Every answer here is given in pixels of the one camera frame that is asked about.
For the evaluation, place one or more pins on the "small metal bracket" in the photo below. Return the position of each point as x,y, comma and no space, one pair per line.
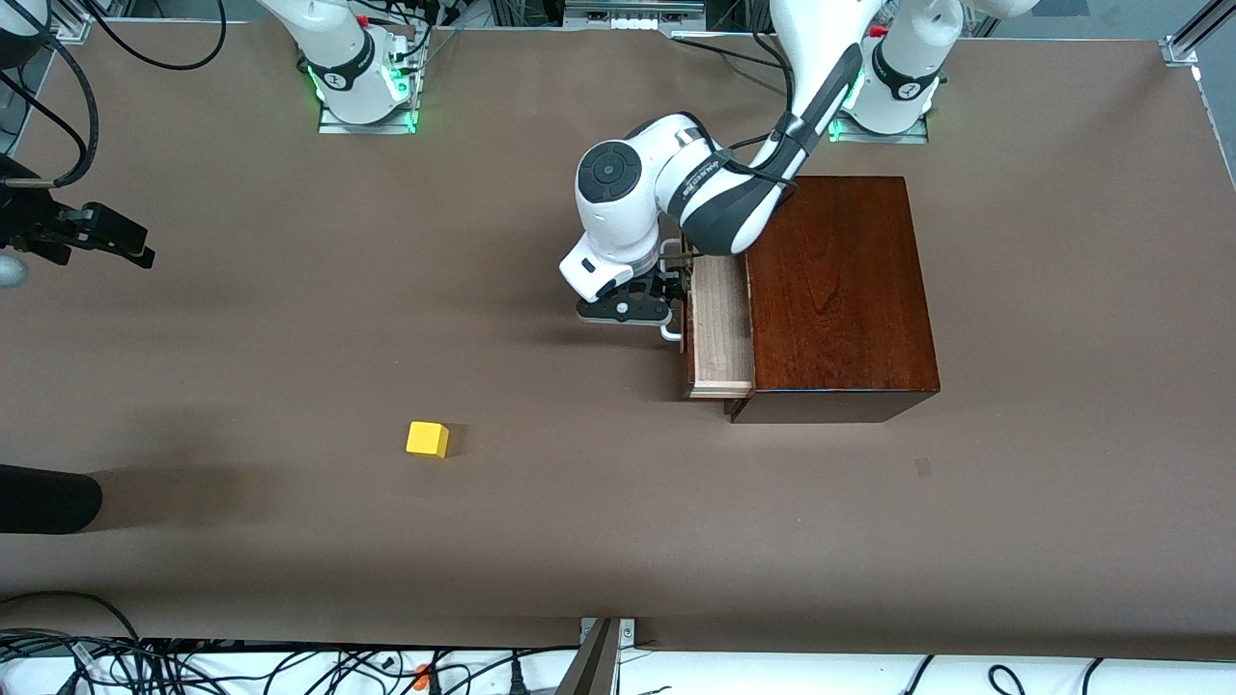
628,632

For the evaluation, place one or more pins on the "dark metal pole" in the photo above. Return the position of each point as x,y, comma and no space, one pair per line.
591,666

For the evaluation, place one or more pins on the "dark brown wooden cabinet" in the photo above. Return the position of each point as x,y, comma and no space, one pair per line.
840,290

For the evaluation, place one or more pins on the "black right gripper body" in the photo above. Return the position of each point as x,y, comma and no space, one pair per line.
41,228

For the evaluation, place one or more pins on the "orange plug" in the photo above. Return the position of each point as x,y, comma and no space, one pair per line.
422,674

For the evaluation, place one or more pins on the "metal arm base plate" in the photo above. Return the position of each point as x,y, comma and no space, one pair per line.
338,127
898,138

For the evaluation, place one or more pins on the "yellow wooden block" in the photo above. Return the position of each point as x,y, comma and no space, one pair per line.
427,439

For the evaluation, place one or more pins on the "black ribbed cylinder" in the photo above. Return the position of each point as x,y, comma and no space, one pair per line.
43,499

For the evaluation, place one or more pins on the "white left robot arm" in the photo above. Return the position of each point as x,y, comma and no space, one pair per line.
618,212

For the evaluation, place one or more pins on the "white power strip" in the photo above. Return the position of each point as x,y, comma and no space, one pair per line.
632,21

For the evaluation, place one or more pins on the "aluminium frame profile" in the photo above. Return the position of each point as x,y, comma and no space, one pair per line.
68,24
1197,29

